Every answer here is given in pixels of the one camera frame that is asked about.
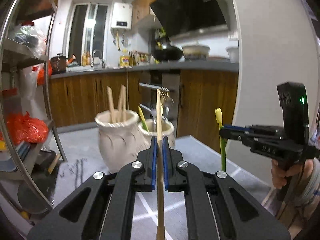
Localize red plastic bag on hook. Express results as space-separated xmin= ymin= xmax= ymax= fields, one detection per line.
xmin=37 ymin=61 xmax=53 ymax=86

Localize white floral ceramic utensil holder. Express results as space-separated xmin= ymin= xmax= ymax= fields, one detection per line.
xmin=94 ymin=109 xmax=176 ymax=174

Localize yellow oil bottle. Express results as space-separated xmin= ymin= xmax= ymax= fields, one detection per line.
xmin=119 ymin=49 xmax=130 ymax=67

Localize white wall water heater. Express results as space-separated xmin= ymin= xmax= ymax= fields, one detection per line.
xmin=111 ymin=2 xmax=133 ymax=30

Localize white ceramic pot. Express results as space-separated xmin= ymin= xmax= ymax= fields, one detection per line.
xmin=182 ymin=44 xmax=210 ymax=60

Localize gold fork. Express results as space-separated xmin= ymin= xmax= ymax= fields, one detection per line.
xmin=160 ymin=87 xmax=174 ymax=118

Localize built-in oven with handles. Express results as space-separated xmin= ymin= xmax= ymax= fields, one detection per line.
xmin=138 ymin=70 xmax=180 ymax=136

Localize yellow plastic tulip spoon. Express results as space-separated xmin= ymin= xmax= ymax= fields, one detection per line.
xmin=138 ymin=106 xmax=149 ymax=132

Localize black wok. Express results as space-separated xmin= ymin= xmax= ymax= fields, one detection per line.
xmin=152 ymin=46 xmax=183 ymax=61

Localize grey striped cloth mat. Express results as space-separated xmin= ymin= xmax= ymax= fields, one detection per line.
xmin=53 ymin=134 xmax=278 ymax=240

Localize wooden chopstick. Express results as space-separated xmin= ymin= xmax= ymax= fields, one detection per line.
xmin=156 ymin=89 xmax=165 ymax=239
xmin=119 ymin=85 xmax=126 ymax=121
xmin=107 ymin=86 xmax=116 ymax=124
xmin=117 ymin=88 xmax=123 ymax=122

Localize red plastic bag on shelf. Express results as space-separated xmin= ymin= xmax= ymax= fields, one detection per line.
xmin=7 ymin=112 xmax=49 ymax=145

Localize dark rice cooker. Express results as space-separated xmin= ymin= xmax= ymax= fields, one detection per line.
xmin=50 ymin=53 xmax=67 ymax=74

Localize person's right hand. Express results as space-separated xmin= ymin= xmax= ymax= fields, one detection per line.
xmin=271 ymin=159 xmax=314 ymax=189

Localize black range hood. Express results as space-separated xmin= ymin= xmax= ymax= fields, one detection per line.
xmin=150 ymin=0 xmax=229 ymax=37

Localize stainless steel shelf rack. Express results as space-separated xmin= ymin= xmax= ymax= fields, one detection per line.
xmin=1 ymin=0 xmax=66 ymax=216

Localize sliding window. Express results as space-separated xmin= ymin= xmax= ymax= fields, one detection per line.
xmin=66 ymin=3 xmax=109 ymax=67

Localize wooden base cabinets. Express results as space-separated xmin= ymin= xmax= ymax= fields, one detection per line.
xmin=49 ymin=69 xmax=238 ymax=151

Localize chrome kitchen faucet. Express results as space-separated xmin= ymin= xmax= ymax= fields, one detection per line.
xmin=91 ymin=49 xmax=105 ymax=69

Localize green yellow tulip spoon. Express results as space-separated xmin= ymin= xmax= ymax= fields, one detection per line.
xmin=215 ymin=108 xmax=226 ymax=172

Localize silver fork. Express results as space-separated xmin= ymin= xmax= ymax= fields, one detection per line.
xmin=139 ymin=103 xmax=157 ymax=120

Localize clear plastic bag on shelf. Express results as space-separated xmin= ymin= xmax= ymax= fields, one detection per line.
xmin=8 ymin=25 xmax=47 ymax=57

